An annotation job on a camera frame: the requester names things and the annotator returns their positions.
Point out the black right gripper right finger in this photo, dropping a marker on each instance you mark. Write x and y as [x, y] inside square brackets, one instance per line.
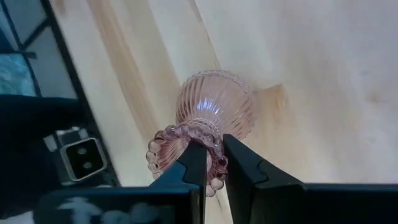
[264, 199]

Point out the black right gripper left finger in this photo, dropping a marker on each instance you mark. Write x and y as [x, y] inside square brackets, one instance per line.
[180, 193]

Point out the pink glass candle holder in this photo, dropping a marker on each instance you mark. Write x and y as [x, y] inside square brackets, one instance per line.
[214, 99]

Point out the grey power socket box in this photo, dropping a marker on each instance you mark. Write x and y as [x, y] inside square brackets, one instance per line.
[82, 158]

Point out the black metal table frame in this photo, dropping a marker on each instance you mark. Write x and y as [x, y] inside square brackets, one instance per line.
[72, 77]

